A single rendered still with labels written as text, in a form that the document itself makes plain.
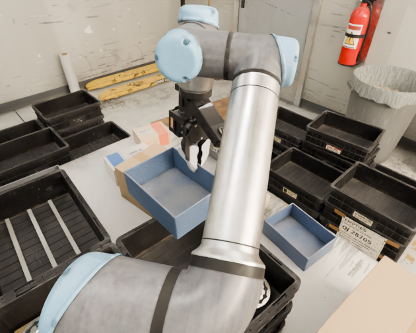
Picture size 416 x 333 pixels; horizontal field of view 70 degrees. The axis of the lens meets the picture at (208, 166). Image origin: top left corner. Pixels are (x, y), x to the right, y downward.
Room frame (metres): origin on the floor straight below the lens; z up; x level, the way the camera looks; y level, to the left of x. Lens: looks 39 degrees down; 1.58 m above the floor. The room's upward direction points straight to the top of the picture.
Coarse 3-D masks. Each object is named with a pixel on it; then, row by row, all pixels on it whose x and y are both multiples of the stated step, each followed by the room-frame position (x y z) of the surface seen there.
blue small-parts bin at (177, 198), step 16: (160, 160) 0.61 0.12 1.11; (176, 160) 0.63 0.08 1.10; (128, 176) 0.52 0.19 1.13; (144, 176) 0.57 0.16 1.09; (160, 176) 0.60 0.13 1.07; (176, 176) 0.60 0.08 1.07; (192, 176) 0.58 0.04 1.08; (208, 176) 0.54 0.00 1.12; (144, 192) 0.48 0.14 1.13; (160, 192) 0.54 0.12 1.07; (176, 192) 0.54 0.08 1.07; (192, 192) 0.54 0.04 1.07; (208, 192) 0.54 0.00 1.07; (160, 208) 0.43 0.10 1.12; (176, 208) 0.48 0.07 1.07; (192, 208) 0.43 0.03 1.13; (176, 224) 0.40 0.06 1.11; (192, 224) 0.43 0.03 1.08
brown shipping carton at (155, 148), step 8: (144, 152) 0.99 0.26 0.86; (152, 152) 0.99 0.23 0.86; (160, 152) 0.99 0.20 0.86; (128, 160) 0.94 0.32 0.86; (136, 160) 0.94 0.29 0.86; (144, 160) 0.94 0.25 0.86; (120, 168) 0.89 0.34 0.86; (128, 168) 0.89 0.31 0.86; (120, 176) 0.88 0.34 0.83; (120, 184) 0.89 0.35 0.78; (128, 192) 0.86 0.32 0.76; (128, 200) 0.87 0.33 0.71; (136, 200) 0.83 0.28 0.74; (144, 208) 0.80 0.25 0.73; (152, 216) 0.78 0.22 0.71
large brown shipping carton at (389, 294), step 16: (384, 256) 0.47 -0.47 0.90; (384, 272) 0.42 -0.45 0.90; (400, 272) 0.42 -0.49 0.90; (368, 288) 0.38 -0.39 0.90; (384, 288) 0.38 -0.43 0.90; (400, 288) 0.38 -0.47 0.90; (352, 304) 0.34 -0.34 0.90; (368, 304) 0.34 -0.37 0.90; (384, 304) 0.34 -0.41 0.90; (400, 304) 0.34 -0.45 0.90; (336, 320) 0.30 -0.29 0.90; (352, 320) 0.30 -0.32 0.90; (368, 320) 0.30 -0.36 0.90; (384, 320) 0.30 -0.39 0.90; (400, 320) 0.30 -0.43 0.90
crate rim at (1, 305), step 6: (102, 246) 0.48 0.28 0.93; (108, 246) 0.48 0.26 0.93; (114, 246) 0.48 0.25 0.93; (114, 252) 0.46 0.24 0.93; (120, 252) 0.46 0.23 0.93; (60, 270) 0.41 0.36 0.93; (48, 276) 0.39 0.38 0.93; (54, 276) 0.39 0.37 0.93; (36, 282) 0.37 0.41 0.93; (42, 282) 0.37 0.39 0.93; (48, 282) 0.38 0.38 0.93; (30, 288) 0.36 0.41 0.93; (36, 288) 0.36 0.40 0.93; (18, 294) 0.35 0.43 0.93; (24, 294) 0.35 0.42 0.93; (6, 300) 0.33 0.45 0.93; (12, 300) 0.33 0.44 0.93; (0, 306) 0.32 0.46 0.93; (6, 306) 0.32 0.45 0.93
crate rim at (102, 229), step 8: (40, 176) 0.76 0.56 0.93; (48, 176) 0.76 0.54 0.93; (64, 176) 0.76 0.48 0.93; (24, 184) 0.72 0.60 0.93; (72, 184) 0.72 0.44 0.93; (0, 192) 0.68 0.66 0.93; (8, 192) 0.68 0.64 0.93; (80, 200) 0.65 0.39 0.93; (88, 208) 0.61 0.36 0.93; (96, 224) 0.55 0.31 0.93; (104, 232) 0.52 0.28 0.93; (104, 240) 0.49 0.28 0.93; (88, 248) 0.47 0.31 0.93; (96, 248) 0.47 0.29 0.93; (80, 256) 0.45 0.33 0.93; (64, 264) 0.42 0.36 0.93; (48, 272) 0.40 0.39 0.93; (32, 280) 0.38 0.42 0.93; (16, 288) 0.36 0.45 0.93; (24, 288) 0.36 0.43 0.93; (8, 296) 0.34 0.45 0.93
